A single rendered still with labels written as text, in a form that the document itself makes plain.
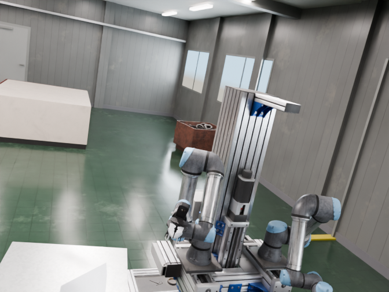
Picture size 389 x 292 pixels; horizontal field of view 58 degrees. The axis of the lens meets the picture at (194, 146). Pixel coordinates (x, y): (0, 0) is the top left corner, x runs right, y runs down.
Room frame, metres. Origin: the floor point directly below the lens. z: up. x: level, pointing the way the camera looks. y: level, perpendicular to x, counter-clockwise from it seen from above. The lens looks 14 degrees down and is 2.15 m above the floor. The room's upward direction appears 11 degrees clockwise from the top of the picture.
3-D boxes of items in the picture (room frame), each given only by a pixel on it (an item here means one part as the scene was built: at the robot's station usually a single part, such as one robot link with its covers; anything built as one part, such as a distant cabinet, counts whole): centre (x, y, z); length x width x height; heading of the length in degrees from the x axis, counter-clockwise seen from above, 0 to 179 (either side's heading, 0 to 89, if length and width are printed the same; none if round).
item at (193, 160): (1.84, -0.01, 1.41); 0.15 x 0.12 x 0.55; 87
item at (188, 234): (1.58, -0.02, 1.34); 0.11 x 0.08 x 0.11; 87
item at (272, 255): (2.02, -0.60, 1.09); 0.15 x 0.15 x 0.10
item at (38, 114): (7.48, 3.43, 0.44); 2.30 x 1.86 x 0.89; 21
